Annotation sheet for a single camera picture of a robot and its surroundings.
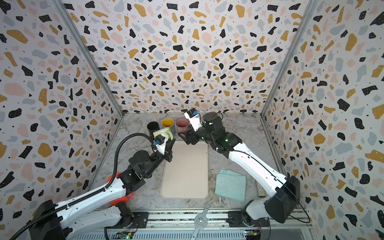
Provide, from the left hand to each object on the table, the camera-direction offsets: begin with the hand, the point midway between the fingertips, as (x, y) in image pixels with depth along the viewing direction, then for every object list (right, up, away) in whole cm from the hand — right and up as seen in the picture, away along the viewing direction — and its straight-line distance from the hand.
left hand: (173, 137), depth 69 cm
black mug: (-20, +5, +31) cm, 38 cm away
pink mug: (0, +6, +32) cm, 33 cm away
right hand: (+4, +4, -1) cm, 6 cm away
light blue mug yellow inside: (-10, +7, +36) cm, 38 cm away
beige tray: (+4, -24, +17) cm, 30 cm away
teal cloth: (+30, -29, +16) cm, 44 cm away
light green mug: (-4, +3, +1) cm, 5 cm away
